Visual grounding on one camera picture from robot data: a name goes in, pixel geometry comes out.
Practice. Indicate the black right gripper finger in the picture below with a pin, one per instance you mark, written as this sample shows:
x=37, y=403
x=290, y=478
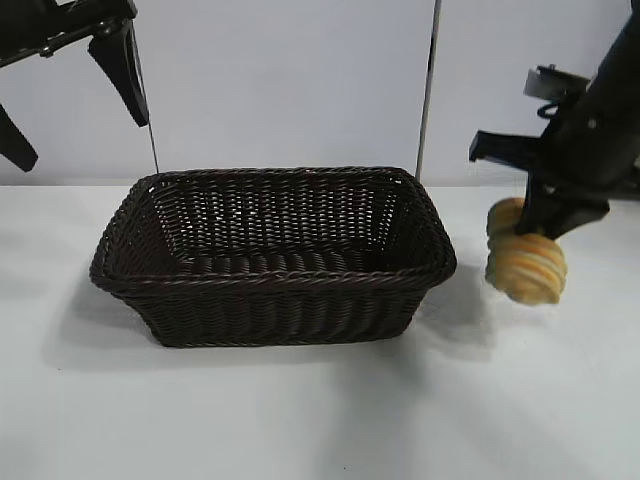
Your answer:
x=580, y=222
x=535, y=210

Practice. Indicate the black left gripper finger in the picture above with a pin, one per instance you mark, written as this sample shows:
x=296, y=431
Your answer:
x=15, y=150
x=122, y=65

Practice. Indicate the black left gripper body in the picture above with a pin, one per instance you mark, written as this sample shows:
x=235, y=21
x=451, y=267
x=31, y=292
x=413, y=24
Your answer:
x=50, y=25

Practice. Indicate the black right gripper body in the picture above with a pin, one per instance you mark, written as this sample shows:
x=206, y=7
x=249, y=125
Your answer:
x=590, y=150

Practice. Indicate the long striped bread roll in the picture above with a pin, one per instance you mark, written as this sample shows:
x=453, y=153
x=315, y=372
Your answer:
x=530, y=270

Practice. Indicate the dark brown woven basket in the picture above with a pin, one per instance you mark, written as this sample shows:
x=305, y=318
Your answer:
x=275, y=310

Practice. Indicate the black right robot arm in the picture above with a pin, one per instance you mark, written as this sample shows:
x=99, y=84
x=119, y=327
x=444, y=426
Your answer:
x=625, y=45

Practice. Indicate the thin dark vertical rod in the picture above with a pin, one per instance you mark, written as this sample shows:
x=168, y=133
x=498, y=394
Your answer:
x=152, y=145

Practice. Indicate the gray vertical pole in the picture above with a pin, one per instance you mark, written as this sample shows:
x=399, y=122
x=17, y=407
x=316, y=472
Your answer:
x=426, y=100

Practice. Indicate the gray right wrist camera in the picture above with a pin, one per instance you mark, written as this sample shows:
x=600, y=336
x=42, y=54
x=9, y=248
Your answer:
x=545, y=85

